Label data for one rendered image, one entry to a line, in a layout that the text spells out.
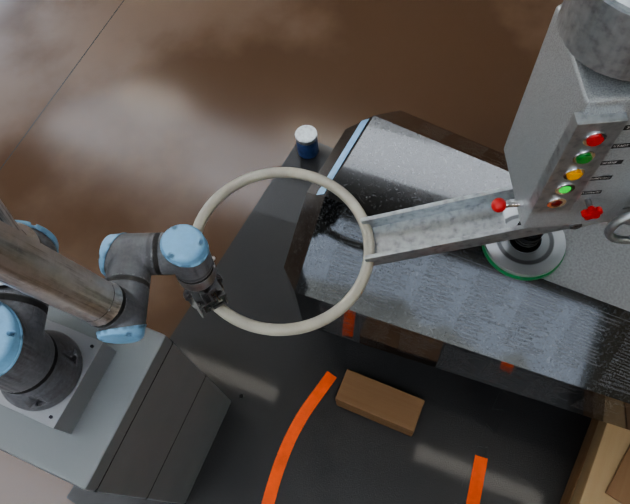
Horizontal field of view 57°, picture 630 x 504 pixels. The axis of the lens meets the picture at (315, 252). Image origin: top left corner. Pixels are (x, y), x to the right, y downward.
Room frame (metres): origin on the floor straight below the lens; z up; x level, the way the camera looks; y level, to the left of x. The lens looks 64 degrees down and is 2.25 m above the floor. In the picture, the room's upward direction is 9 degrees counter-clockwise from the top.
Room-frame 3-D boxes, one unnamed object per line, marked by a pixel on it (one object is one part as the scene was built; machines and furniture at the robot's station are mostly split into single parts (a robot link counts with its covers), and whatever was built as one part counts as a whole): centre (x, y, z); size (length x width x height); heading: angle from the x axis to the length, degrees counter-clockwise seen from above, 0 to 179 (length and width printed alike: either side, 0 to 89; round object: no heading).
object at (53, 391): (0.45, 0.68, 0.99); 0.19 x 0.19 x 0.10
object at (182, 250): (0.58, 0.27, 1.16); 0.10 x 0.09 x 0.12; 83
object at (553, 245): (0.63, -0.56, 0.82); 0.21 x 0.21 x 0.01
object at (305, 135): (1.62, -0.05, 0.08); 0.10 x 0.10 x 0.13
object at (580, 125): (0.52, -0.48, 1.35); 0.08 x 0.03 x 0.28; 84
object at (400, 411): (0.41, -0.14, 0.07); 0.30 x 0.12 x 0.12; 58
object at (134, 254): (0.58, 0.38, 1.17); 0.12 x 0.12 x 0.09; 83
